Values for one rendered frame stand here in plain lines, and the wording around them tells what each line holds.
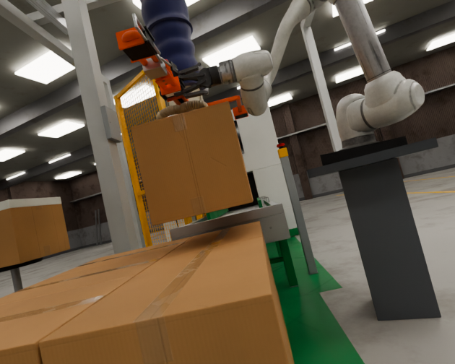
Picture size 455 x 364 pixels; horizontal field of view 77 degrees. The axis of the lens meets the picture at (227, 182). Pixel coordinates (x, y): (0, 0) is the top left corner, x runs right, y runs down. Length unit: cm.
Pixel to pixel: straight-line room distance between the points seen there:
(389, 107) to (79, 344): 131
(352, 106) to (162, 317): 128
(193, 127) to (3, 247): 155
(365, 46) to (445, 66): 1137
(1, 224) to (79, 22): 190
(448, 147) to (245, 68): 1140
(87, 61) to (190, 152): 209
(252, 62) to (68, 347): 102
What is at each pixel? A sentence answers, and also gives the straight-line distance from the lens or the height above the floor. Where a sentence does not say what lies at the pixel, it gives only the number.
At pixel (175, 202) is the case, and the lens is 111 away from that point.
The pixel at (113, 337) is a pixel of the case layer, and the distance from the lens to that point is 55.
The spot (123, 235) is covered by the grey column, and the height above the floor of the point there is 62.
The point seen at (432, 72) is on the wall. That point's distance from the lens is 1265.
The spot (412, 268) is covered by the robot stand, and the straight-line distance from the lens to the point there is 154.
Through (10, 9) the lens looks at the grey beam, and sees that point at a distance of 409.
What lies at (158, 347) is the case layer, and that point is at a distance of 53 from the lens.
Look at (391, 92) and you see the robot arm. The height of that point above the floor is 97.
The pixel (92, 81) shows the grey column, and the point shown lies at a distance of 296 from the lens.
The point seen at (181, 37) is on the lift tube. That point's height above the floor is 151.
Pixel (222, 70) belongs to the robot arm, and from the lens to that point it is 118.
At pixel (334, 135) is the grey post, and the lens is 477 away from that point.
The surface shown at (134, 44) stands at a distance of 91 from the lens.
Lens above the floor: 70
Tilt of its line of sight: 4 degrees up
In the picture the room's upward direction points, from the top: 13 degrees counter-clockwise
